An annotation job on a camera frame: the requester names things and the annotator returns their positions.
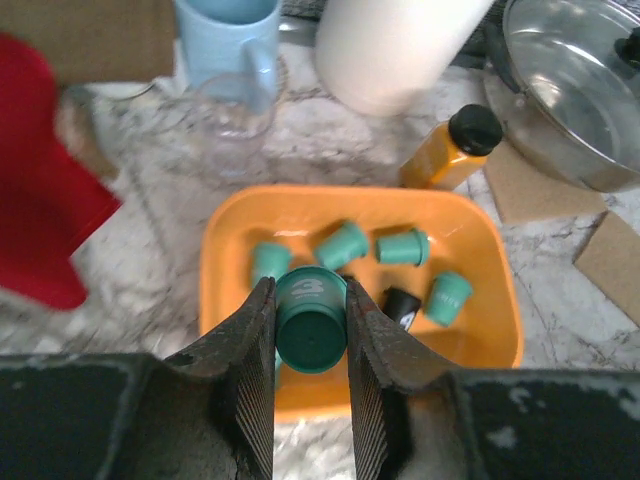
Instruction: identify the clear plastic cup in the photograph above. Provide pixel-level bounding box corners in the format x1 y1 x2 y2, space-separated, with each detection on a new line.
192 73 275 181

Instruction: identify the brown folded cloth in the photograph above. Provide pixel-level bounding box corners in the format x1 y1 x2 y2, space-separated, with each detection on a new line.
1 1 176 86

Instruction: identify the small brown cardboard piece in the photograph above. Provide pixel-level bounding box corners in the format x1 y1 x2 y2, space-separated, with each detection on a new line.
484 142 607 225

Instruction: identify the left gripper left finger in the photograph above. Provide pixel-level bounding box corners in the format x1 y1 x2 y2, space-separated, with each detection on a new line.
1 279 275 479

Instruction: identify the yellow spice bottle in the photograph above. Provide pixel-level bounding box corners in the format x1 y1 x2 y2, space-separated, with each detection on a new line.
399 104 503 190

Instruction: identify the white thermos jug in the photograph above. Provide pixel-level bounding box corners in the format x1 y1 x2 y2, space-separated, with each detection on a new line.
314 0 493 116

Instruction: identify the black coffee capsule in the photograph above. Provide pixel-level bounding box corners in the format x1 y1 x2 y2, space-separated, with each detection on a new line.
382 287 422 331

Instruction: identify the orange plastic storage basket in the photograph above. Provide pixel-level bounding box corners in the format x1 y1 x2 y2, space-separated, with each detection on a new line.
198 183 525 424

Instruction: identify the steel pot with glass lid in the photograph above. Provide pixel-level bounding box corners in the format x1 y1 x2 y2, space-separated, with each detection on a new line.
484 1 639 193

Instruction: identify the brown cardboard sheet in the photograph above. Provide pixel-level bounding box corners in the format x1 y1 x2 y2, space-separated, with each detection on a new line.
574 212 639 325

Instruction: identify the light blue mug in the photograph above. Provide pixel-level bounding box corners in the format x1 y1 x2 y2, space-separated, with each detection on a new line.
174 0 281 113

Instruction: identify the red cloth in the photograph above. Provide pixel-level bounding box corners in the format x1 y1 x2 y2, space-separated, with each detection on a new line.
1 33 121 310

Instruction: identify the teal coffee capsule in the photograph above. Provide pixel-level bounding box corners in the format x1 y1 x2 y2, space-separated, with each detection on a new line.
275 265 347 374
313 221 369 270
375 228 430 266
250 242 293 287
426 271 473 327

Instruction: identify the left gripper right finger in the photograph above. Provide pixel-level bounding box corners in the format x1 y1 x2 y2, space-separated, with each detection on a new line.
346 280 639 479

